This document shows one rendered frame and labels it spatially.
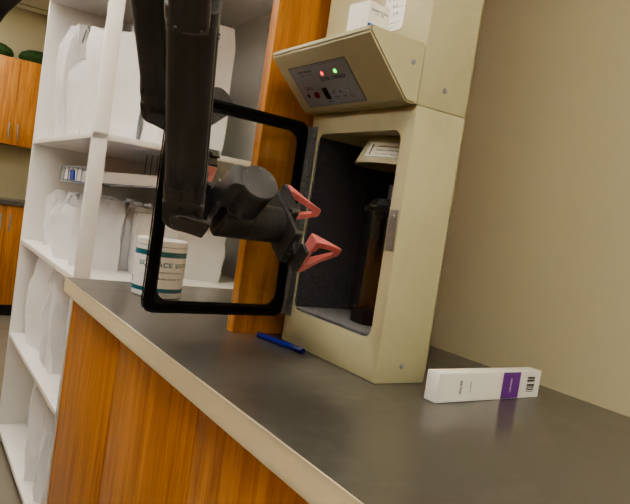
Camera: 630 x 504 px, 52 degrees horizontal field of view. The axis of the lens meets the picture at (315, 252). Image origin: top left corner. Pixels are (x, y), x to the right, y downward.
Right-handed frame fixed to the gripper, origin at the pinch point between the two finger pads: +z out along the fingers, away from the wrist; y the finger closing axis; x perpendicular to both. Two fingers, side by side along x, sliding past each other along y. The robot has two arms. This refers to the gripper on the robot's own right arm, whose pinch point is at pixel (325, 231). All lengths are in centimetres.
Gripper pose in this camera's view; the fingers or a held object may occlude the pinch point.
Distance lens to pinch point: 106.1
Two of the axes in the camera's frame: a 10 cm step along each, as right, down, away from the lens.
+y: -3.3, -7.0, 6.4
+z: 8.4, 0.9, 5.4
